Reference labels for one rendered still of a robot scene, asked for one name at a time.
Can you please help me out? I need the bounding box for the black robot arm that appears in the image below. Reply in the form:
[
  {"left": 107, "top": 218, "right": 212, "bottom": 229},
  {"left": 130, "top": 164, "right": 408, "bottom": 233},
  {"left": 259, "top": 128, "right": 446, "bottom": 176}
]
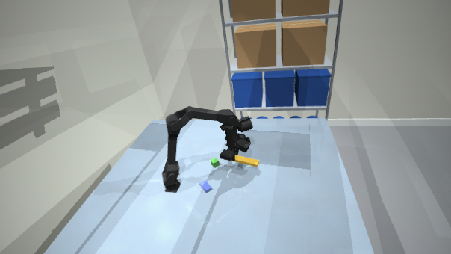
[{"left": 162, "top": 106, "right": 253, "bottom": 193}]

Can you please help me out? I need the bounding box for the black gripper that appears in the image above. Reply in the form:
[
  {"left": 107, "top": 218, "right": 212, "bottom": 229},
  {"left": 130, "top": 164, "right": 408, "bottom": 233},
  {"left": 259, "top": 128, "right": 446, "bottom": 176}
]
[{"left": 220, "top": 133, "right": 246, "bottom": 161}]

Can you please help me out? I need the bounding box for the green block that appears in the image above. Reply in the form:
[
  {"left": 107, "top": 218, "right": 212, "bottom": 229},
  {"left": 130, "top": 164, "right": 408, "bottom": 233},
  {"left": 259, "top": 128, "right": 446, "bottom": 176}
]
[{"left": 211, "top": 158, "right": 220, "bottom": 168}]

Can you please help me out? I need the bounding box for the yellow bar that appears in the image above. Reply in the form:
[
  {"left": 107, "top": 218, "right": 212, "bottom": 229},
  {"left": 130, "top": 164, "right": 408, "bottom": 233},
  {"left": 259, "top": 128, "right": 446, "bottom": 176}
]
[{"left": 234, "top": 155, "right": 260, "bottom": 167}]

